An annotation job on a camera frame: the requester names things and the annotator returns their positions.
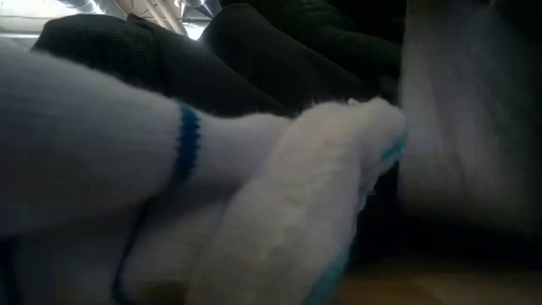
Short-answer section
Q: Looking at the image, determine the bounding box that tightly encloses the pale grey white cloth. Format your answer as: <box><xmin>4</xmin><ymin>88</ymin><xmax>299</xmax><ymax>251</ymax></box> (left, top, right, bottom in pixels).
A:
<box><xmin>396</xmin><ymin>0</ymin><xmax>542</xmax><ymax>238</ymax></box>

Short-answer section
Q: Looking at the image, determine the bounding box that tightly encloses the white teal striped sock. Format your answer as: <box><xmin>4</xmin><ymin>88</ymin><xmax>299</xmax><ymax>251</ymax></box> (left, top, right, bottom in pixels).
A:
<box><xmin>185</xmin><ymin>96</ymin><xmax>408</xmax><ymax>305</ymax></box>

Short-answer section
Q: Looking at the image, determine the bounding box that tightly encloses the dark green garment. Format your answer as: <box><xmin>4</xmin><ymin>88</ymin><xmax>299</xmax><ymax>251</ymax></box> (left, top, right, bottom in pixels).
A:
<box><xmin>219</xmin><ymin>0</ymin><xmax>408</xmax><ymax>84</ymax></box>

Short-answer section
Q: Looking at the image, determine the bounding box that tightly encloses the dark knit garment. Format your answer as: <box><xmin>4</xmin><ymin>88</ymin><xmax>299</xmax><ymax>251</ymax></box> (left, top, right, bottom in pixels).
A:
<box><xmin>30</xmin><ymin>12</ymin><xmax>213</xmax><ymax>116</ymax></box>

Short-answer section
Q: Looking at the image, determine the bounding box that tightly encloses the silver metal ceiling cone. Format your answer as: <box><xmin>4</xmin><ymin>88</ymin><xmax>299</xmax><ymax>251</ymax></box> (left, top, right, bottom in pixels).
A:
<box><xmin>181</xmin><ymin>0</ymin><xmax>223</xmax><ymax>20</ymax></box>

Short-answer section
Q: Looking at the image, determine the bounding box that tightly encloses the white blue striped sock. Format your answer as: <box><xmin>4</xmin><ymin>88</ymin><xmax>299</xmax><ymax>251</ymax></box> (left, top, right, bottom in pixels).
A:
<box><xmin>0</xmin><ymin>37</ymin><xmax>297</xmax><ymax>305</ymax></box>

